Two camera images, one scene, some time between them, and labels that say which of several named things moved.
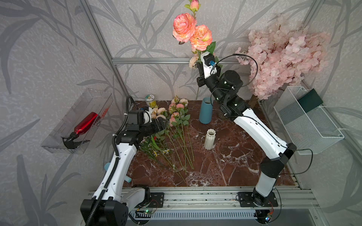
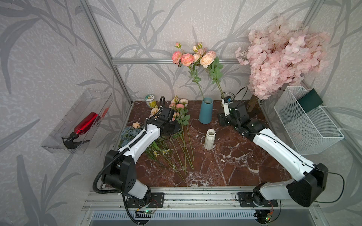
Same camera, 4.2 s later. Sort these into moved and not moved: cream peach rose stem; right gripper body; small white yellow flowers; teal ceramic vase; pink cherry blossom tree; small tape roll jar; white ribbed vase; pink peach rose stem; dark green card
Moved: cream peach rose stem; pink peach rose stem; right gripper body
Not moved: dark green card; small tape roll jar; teal ceramic vase; pink cherry blossom tree; white ribbed vase; small white yellow flowers
